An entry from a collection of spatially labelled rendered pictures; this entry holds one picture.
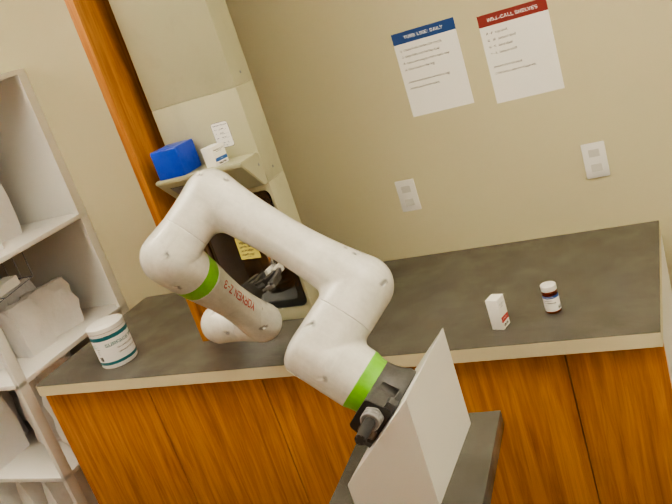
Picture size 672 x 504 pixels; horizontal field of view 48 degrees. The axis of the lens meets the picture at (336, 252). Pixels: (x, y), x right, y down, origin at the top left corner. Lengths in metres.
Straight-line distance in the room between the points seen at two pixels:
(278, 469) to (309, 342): 1.07
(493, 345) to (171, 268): 0.84
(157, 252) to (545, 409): 1.08
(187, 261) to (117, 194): 1.60
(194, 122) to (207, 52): 0.23
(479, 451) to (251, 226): 0.66
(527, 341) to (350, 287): 0.61
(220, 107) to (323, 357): 1.06
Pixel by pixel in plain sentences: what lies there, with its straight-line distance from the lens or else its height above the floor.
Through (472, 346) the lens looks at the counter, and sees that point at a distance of 1.99.
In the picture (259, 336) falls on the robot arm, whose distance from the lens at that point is 1.99.
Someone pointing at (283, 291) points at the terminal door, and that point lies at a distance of 2.44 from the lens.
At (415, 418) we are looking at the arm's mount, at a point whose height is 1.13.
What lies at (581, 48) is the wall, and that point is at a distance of 2.42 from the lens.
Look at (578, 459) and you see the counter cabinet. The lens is 2.16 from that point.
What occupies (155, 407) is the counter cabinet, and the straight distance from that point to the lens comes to 2.62.
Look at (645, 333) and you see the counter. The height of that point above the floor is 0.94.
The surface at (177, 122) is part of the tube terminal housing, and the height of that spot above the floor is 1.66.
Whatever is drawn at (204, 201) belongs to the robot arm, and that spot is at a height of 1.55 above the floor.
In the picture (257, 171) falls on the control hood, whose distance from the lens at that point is 2.27.
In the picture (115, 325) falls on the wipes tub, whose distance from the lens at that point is 2.66.
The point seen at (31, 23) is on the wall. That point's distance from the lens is 3.25.
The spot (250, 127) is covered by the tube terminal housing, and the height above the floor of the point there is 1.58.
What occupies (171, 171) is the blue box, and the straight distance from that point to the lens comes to 2.35.
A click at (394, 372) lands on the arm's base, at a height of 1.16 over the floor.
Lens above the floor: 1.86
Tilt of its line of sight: 18 degrees down
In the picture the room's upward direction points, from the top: 18 degrees counter-clockwise
